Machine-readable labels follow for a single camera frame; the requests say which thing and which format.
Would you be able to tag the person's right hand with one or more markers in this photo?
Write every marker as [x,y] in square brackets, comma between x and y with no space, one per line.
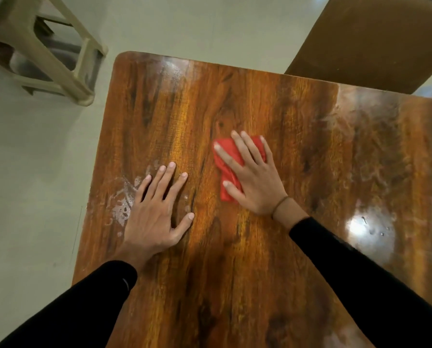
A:
[261,184]

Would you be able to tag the person's left hand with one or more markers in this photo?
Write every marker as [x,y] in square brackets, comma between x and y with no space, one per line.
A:
[149,222]

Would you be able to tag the person's left middle finger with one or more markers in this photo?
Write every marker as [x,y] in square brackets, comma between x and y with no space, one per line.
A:
[165,179]

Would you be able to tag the person's left little finger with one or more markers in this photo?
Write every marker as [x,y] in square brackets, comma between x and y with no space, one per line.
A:
[142,188]

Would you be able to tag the person's right middle finger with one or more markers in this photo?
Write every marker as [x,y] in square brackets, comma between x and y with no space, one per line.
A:
[243,148]

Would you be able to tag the person's right thumb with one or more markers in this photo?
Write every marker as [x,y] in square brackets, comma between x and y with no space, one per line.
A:
[234,191]

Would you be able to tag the person's left thumb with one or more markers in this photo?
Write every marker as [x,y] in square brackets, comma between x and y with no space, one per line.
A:
[183,226]

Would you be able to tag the person's right little finger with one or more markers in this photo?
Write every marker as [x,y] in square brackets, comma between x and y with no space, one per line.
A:
[266,148]

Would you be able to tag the red cleaning cloth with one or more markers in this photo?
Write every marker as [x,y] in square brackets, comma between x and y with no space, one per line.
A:
[227,173]

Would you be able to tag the person's left forearm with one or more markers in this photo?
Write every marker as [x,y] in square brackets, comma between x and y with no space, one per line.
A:
[82,304]

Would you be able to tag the person's right forearm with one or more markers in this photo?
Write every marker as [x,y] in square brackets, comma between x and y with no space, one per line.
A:
[364,286]

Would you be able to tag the thin brown wrist band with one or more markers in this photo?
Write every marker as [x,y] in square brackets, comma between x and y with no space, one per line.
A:
[279,205]

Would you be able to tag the brown chair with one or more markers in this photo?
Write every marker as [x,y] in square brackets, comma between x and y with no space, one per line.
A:
[375,39]

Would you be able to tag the beige plastic stool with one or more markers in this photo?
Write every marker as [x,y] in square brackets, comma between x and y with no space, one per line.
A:
[45,65]

